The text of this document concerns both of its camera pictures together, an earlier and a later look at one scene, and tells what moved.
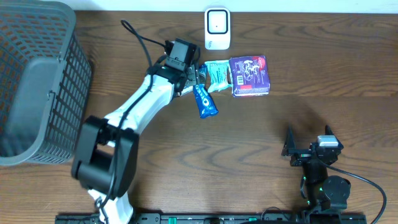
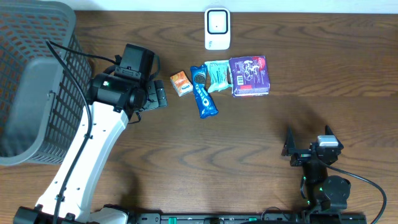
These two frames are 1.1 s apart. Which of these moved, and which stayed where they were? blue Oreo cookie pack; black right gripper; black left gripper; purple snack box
Moved: black left gripper
Stayed: black right gripper; blue Oreo cookie pack; purple snack box
